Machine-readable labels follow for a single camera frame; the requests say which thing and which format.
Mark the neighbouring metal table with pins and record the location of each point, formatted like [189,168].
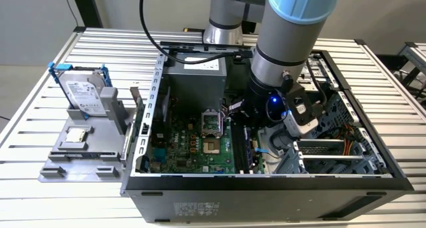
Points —
[412,51]

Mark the silver CPU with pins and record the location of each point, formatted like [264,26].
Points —
[74,135]

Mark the black RAM slot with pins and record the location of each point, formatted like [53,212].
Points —
[235,145]
[243,158]
[239,145]

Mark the green motherboard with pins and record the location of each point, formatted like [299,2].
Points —
[219,163]

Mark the grey power supply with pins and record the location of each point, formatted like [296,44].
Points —
[196,88]

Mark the silver disk bay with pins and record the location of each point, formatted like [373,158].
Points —
[328,157]

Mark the black upright post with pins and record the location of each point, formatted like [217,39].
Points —
[88,8]

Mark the silver hard disk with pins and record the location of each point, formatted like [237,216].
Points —
[82,95]

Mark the green graphics card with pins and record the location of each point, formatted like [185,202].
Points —
[141,113]

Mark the black table corner cap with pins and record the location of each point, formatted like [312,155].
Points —
[359,42]
[78,29]

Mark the CPU socket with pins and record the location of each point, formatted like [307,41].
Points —
[211,145]

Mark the black open PC case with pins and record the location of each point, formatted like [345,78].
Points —
[232,203]

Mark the blue chipset heatsink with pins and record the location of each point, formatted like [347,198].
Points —
[158,155]

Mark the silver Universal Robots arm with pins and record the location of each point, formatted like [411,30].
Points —
[285,43]

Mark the silver drive bay cage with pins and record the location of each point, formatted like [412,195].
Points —
[315,70]

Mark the blue disk carrier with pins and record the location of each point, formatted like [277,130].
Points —
[62,66]

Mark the grey parts rack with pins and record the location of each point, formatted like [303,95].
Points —
[98,130]

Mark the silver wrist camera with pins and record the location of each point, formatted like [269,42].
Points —
[304,128]

